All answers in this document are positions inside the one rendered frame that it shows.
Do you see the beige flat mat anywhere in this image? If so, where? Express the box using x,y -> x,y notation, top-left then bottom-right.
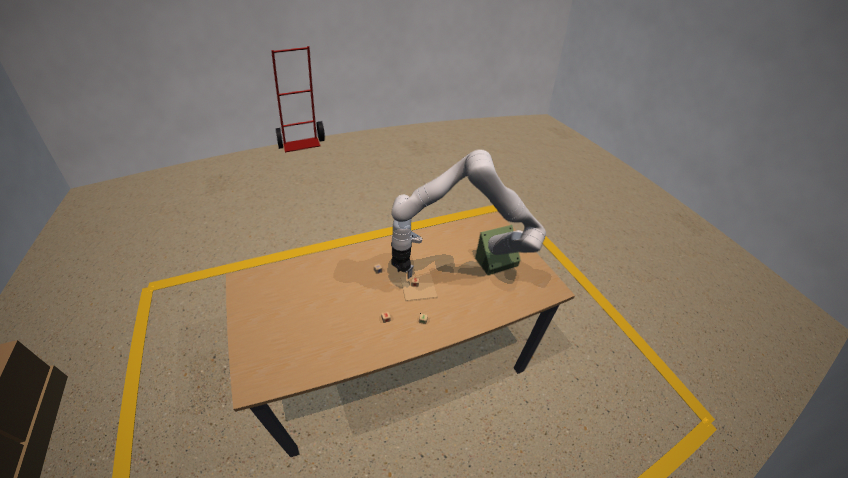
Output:
401,274 -> 438,301

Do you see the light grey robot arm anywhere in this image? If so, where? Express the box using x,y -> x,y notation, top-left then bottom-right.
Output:
392,150 -> 546,255

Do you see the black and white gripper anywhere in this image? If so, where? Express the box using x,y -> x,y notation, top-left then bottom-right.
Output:
391,231 -> 422,279

